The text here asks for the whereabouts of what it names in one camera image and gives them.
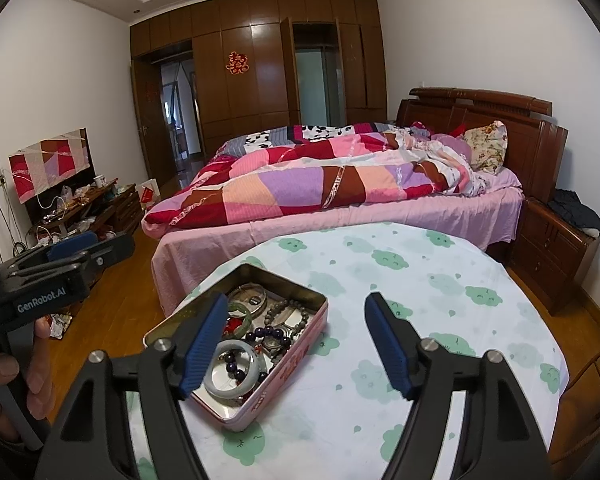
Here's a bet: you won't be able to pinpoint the low wooden tv cabinet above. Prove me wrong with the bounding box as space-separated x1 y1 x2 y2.
28 181 143 245

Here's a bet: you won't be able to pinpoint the patchwork pink quilt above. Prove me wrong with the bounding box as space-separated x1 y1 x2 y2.
142 122 490 240

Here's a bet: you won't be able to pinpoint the red white paper bag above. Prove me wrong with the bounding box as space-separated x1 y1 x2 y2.
137 179 161 207

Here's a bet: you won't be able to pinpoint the pink metal tin box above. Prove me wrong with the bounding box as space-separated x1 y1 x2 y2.
144 263 328 432

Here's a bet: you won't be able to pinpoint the wooden nightstand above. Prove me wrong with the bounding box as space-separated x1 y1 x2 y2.
510 197 600 314

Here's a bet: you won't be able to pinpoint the floral pillow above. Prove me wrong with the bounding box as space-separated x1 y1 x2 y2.
463 120 508 174

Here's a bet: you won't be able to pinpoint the green jade bangle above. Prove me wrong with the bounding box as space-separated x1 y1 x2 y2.
227 301 252 338

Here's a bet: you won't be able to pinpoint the pink bed sheet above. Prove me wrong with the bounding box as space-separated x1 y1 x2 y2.
150 167 526 317

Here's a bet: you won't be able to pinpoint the brown wooden wardrobe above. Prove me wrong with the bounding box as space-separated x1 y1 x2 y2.
130 0 388 184

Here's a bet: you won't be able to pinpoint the grey bead bracelet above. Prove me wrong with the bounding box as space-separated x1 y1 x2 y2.
263 299 314 334

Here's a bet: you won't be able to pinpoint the red double happiness decal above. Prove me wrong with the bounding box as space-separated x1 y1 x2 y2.
225 51 250 76

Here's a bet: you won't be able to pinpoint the person's left hand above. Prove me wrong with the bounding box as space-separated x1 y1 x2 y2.
0 318 55 442

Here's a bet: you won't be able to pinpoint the dark clothes on nightstand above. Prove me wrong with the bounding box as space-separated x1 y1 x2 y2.
548 188 600 238

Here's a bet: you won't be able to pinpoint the dark purple bead bracelet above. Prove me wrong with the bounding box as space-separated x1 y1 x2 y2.
222 325 293 380

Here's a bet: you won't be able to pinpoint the covered television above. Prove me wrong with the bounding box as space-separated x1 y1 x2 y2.
8 128 96 224

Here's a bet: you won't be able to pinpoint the white jade bangle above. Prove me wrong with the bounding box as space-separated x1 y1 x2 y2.
204 339 268 401

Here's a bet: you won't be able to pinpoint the wooden headboard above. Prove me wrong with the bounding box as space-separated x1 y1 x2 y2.
395 86 569 204

